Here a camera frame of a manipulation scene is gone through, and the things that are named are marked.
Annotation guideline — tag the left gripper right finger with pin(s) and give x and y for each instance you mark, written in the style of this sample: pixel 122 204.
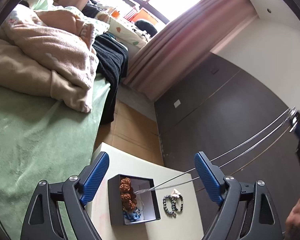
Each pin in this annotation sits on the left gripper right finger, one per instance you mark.
pixel 260 220

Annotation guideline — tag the pink curtain right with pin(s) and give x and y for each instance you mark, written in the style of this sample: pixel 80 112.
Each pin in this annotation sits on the pink curtain right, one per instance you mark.
pixel 183 44

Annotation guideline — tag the black jewelry box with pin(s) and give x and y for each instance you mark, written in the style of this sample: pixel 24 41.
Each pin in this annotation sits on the black jewelry box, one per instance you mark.
pixel 130 202

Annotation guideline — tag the black knit blanket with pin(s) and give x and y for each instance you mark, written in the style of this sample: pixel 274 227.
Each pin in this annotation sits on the black knit blanket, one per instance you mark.
pixel 113 65

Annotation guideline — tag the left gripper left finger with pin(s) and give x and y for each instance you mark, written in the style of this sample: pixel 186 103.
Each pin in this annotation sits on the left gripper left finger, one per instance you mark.
pixel 43 218

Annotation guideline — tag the white wall socket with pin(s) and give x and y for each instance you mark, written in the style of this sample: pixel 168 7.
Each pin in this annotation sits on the white wall socket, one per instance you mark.
pixel 177 103

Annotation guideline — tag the cardboard floor sheets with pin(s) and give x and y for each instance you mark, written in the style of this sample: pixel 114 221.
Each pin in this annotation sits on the cardboard floor sheets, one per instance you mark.
pixel 133 133

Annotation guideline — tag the beige pink quilt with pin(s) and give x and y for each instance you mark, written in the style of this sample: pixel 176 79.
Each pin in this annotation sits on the beige pink quilt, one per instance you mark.
pixel 49 53

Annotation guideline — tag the floral window seat cushion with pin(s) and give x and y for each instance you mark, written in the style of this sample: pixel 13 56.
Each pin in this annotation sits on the floral window seat cushion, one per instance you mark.
pixel 125 30

